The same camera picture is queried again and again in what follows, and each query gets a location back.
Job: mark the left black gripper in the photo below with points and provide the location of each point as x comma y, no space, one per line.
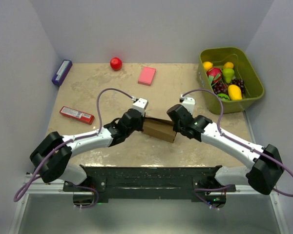
142,120

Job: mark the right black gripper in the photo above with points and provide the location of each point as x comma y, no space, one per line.
175,128

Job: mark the brown cardboard box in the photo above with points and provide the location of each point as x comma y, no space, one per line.
161,129

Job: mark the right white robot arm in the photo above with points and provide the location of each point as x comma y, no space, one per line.
259,169

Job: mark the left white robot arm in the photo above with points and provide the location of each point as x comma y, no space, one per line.
51,158

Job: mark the red rectangular box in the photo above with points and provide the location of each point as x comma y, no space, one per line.
77,115

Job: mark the purple rectangular box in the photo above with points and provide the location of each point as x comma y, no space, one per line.
62,72

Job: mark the green round toy fruit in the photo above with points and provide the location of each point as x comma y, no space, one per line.
223,96

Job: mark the pink sticky note pad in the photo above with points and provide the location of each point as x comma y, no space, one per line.
146,76

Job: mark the dark purple grapes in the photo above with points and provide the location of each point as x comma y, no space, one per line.
222,87

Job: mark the yellow mango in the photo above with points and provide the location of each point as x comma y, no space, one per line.
234,92

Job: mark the red green dragon fruit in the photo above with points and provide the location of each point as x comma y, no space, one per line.
214,75

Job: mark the red apple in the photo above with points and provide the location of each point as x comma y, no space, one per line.
116,64

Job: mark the yellow lemon left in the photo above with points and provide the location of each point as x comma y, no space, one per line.
207,65

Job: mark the green pear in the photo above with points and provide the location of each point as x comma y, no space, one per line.
228,75

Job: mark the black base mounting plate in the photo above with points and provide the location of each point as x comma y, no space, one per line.
186,183

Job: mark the orange fruit right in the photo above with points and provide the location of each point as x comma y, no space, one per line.
228,65

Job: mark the olive green plastic bin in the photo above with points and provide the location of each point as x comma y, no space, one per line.
254,89

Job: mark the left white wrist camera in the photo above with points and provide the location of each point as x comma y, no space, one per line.
140,104

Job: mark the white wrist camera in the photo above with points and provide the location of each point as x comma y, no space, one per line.
188,103
140,104

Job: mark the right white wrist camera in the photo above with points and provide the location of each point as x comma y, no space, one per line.
188,103

